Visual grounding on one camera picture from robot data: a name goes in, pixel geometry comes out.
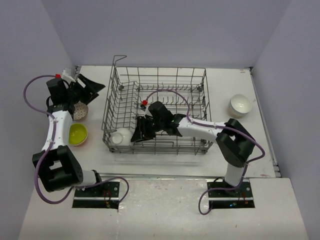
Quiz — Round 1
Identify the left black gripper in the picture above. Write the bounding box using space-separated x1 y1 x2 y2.
64 74 105 105

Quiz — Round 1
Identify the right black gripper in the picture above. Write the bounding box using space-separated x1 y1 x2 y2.
131 115 165 143

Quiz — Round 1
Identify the brown patterned bowl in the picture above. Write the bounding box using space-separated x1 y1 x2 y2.
73 101 89 121

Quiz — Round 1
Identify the white bowl front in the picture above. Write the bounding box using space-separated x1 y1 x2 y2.
110 127 133 146

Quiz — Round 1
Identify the white bowl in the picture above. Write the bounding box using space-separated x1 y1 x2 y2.
110 127 133 146
229 94 252 115

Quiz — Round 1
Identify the grey wire dish rack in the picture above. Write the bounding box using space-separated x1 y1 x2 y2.
101 55 212 155

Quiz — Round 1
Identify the yellow-green bowl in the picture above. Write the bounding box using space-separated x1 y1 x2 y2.
68 123 88 146

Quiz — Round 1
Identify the beige ceramic bowl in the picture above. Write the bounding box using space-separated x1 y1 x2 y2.
227 106 245 119

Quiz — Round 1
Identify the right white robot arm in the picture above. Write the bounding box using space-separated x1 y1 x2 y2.
130 101 255 197

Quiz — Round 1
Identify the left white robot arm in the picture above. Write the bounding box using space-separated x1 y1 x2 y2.
32 74 105 197

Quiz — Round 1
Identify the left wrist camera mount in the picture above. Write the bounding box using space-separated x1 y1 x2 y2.
55 68 76 83

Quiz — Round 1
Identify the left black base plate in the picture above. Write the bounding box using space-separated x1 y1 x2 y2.
72 181 120 210

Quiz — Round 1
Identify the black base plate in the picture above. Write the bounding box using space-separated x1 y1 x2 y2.
208 179 255 209
72 181 120 210

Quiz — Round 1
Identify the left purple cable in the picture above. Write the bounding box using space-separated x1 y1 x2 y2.
23 73 130 204

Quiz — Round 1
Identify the purple cable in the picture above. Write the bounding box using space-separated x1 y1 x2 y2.
198 89 266 216
23 73 130 204

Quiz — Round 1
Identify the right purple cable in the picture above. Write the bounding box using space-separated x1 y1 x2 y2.
198 89 266 216

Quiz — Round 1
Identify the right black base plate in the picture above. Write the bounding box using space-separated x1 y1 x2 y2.
208 179 255 209

